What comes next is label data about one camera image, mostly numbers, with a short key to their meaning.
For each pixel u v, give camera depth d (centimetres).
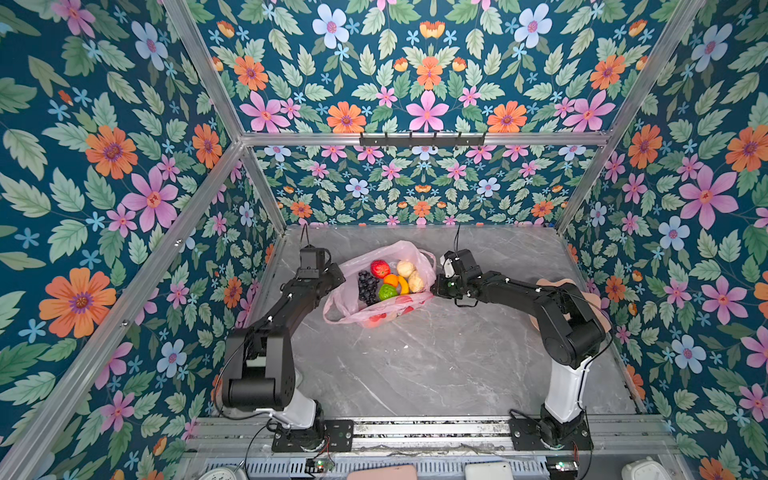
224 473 66
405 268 100
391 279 100
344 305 88
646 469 66
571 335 51
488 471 68
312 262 72
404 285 99
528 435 74
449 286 85
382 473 68
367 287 97
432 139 91
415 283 97
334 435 74
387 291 95
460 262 77
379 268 101
